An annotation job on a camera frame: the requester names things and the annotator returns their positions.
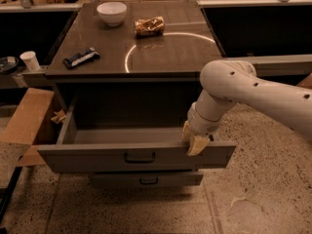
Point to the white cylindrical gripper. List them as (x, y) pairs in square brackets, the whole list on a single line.
[(202, 125)]

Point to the grey top drawer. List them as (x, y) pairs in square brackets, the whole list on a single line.
[(107, 133)]

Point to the grey drawer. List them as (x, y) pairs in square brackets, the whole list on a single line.
[(107, 133), (146, 179)]

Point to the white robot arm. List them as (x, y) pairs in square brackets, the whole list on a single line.
[(227, 82)]

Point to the grey drawer cabinet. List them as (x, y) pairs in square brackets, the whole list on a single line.
[(166, 65)]

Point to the grey bottom drawer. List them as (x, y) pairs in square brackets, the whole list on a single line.
[(146, 179)]

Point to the crumpled gold snack bag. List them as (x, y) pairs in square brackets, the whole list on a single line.
[(149, 27)]

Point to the dark blue snack bar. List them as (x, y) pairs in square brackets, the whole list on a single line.
[(88, 55)]

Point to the white ceramic bowl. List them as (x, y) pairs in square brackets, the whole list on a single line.
[(112, 13)]

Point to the brown cardboard box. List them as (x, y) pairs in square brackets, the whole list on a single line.
[(36, 121)]

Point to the white paper cup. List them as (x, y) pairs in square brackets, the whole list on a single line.
[(30, 60)]

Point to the black round lid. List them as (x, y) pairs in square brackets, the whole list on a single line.
[(8, 65)]

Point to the metal shelf rail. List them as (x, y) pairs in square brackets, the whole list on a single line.
[(280, 65)]

